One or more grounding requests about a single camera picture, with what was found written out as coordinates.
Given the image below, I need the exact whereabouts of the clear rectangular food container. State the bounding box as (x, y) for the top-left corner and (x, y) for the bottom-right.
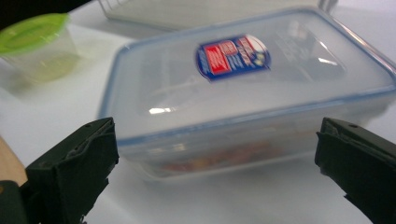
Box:
(98, 7), (396, 182)

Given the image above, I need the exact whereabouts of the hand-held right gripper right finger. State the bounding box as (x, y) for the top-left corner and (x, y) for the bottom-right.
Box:
(314, 117), (396, 224)

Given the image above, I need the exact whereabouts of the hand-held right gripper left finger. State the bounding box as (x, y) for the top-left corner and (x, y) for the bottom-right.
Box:
(25, 117), (120, 224)

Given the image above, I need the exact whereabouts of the small round green-lidded container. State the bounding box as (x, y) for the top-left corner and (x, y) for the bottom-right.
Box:
(0, 12), (81, 84)

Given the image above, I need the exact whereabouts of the wooden board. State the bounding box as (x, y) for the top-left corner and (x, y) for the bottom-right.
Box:
(0, 134), (28, 188)

